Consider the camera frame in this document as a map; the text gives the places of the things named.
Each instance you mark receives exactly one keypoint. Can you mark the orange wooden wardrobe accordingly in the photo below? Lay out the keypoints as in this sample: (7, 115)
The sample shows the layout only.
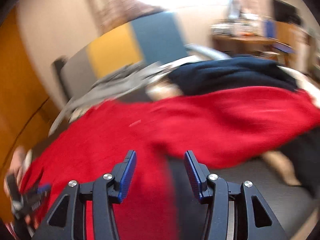
(20, 80)

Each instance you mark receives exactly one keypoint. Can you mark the cluster of small containers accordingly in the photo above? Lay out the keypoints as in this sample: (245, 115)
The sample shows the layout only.
(237, 25)

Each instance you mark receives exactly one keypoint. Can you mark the person's left hand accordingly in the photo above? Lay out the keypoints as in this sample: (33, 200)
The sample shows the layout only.
(17, 160)

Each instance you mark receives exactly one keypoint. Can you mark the blue panel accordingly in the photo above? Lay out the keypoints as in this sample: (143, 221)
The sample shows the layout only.
(271, 28)

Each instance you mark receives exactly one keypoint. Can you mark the cluttered side shelf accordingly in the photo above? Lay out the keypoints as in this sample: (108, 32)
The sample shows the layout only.
(240, 42)

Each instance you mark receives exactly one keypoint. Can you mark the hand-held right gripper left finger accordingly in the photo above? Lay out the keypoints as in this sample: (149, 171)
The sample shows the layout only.
(127, 175)

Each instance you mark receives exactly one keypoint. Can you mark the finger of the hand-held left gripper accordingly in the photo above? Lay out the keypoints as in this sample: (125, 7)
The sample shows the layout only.
(43, 188)

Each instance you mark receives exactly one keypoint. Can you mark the patterned beige curtain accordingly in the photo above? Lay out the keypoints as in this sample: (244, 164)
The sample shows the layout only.
(112, 2)

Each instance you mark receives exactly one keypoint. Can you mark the black rolled mat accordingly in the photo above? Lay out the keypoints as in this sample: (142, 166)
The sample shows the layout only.
(58, 72)

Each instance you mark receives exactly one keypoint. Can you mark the beige knit cloth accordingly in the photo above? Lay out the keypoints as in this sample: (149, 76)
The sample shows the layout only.
(280, 165)

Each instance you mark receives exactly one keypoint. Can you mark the cat print cushion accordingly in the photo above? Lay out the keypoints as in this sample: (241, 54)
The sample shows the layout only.
(160, 88)

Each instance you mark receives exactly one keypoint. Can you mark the grey metal rail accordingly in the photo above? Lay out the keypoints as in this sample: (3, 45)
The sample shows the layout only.
(207, 51)

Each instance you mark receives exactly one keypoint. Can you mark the grey yellow blue sofa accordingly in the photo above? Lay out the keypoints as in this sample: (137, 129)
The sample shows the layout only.
(112, 47)

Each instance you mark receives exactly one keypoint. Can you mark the grey garment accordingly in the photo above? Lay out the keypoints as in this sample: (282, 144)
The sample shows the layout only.
(112, 87)

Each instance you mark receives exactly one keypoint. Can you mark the navy garment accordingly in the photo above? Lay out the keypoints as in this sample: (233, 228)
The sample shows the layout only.
(225, 77)

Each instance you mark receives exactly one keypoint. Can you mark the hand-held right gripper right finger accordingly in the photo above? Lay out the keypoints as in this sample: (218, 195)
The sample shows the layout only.
(193, 175)

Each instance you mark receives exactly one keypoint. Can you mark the red knit sweater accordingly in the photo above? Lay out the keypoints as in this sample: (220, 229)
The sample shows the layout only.
(125, 130)

